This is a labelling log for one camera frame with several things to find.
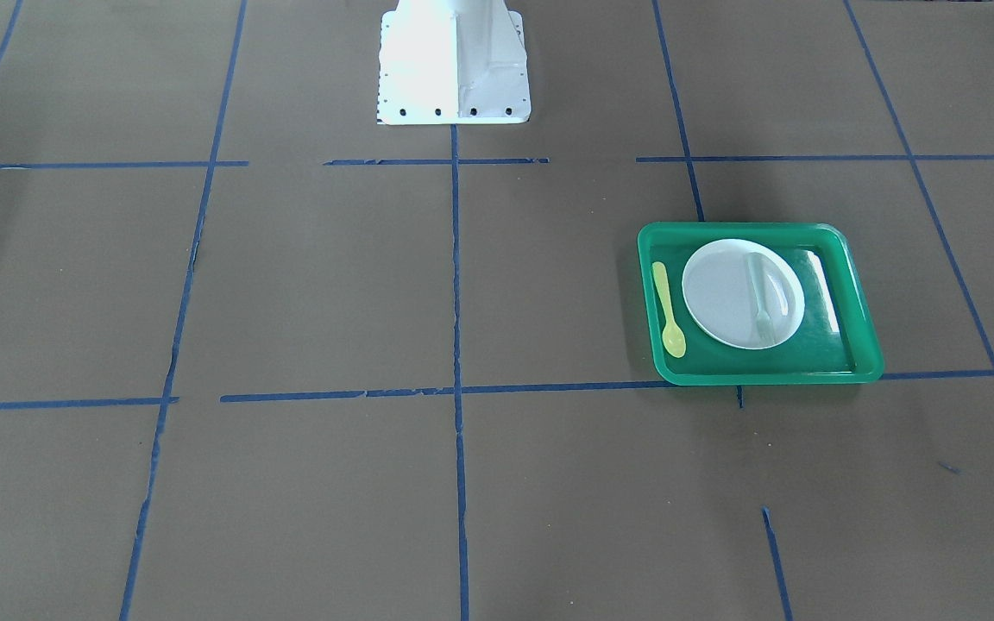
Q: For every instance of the pale translucent plastic fork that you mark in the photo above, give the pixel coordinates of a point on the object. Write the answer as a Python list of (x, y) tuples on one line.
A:
[(756, 276)]

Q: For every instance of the yellow plastic spoon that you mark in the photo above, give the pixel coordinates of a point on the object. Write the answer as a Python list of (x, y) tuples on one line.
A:
[(672, 337)]

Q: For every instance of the white round plate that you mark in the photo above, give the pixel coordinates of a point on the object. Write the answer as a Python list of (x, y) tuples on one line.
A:
[(717, 293)]

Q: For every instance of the green plastic tray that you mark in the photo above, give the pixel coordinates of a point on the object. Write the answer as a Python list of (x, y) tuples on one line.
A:
[(837, 343)]

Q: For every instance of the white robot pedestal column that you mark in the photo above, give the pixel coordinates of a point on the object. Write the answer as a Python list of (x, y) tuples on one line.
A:
[(452, 63)]

